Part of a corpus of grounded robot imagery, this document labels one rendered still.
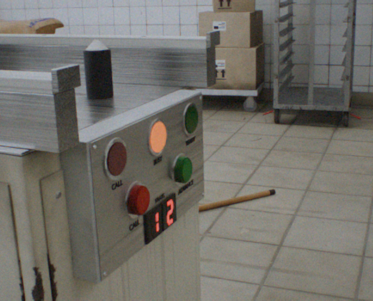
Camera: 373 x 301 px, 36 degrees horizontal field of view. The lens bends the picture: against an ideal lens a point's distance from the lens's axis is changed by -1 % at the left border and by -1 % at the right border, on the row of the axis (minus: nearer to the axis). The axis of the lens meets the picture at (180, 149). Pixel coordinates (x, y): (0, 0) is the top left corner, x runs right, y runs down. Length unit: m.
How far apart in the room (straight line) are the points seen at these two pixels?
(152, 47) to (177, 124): 0.13
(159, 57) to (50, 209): 0.29
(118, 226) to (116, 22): 4.49
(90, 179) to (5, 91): 0.10
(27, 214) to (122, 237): 0.11
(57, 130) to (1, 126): 0.06
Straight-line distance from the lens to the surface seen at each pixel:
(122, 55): 0.76
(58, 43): 0.82
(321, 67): 4.53
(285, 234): 2.29
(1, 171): 0.51
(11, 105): 0.49
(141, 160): 0.58
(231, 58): 4.18
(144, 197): 0.58
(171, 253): 0.75
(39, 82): 0.47
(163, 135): 0.61
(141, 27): 4.92
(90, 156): 0.51
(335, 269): 2.06
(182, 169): 0.65
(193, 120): 0.68
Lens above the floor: 0.97
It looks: 17 degrees down
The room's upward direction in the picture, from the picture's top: 2 degrees counter-clockwise
